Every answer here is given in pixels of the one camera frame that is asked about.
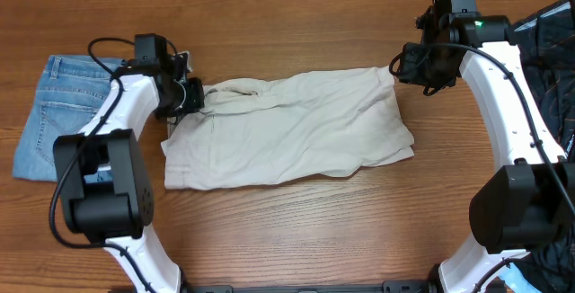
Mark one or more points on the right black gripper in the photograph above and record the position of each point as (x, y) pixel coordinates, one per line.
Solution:
(410, 75)

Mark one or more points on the folded blue denim jeans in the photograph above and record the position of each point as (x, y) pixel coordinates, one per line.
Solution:
(70, 91)

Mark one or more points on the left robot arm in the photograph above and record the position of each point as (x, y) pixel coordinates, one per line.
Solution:
(104, 199)

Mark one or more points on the light blue garment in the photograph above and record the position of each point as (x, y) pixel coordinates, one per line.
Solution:
(520, 285)

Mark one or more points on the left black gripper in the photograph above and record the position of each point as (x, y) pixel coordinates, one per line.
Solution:
(196, 100)

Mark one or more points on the beige cotton shorts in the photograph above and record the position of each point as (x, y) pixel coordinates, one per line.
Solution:
(256, 132)

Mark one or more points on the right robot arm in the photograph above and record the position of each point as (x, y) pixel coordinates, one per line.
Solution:
(529, 201)

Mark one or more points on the black printed jersey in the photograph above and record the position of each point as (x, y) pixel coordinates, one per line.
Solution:
(546, 42)

